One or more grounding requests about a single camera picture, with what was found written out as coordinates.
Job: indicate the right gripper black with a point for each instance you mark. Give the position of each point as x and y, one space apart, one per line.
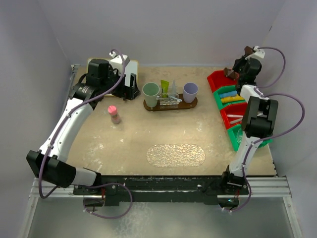
237 62

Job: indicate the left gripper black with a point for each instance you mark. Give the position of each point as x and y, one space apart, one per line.
129 93

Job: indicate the green plastic cup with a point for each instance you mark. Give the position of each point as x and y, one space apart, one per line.
151 91

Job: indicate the clear acrylic toothbrush holder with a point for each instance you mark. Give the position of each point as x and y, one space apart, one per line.
167 104

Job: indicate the white grey toothpaste tube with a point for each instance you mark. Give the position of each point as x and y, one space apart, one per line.
173 91

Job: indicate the grey toothbrush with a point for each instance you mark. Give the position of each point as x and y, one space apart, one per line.
162 98

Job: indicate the purple plastic cup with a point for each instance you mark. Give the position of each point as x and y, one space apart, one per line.
190 91

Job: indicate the clear jar brown lid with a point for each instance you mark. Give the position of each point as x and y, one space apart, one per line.
228 72

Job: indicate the clear plastic cup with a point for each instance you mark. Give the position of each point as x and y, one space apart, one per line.
239 136

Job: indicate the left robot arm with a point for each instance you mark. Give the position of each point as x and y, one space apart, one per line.
48 163

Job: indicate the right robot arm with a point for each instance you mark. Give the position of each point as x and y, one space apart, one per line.
257 123

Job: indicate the yellow toothpaste tube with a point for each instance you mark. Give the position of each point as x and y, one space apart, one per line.
231 99

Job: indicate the blue toothpaste tube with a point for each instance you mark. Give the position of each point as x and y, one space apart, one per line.
228 94

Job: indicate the dark wooden oval tray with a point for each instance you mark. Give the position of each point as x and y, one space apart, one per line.
182 106

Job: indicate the white toothbrush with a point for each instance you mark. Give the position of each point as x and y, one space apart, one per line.
234 118

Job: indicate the pink cap bottle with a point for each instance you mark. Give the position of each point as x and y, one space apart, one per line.
115 118

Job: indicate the red bin far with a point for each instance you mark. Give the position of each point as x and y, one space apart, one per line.
217 79

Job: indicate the green bin cups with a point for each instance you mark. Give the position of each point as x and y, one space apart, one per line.
232 136

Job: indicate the textured clear oval mat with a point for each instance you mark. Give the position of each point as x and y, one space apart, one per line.
175 155

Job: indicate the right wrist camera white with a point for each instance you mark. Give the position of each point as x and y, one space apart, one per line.
255 52

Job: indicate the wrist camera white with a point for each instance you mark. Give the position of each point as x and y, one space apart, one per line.
255 52
117 62

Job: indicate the small whiteboard wooden frame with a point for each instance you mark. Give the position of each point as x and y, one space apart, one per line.
100 73

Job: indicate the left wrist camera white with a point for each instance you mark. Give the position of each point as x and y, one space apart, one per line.
117 62

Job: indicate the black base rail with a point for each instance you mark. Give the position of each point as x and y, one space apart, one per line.
183 189

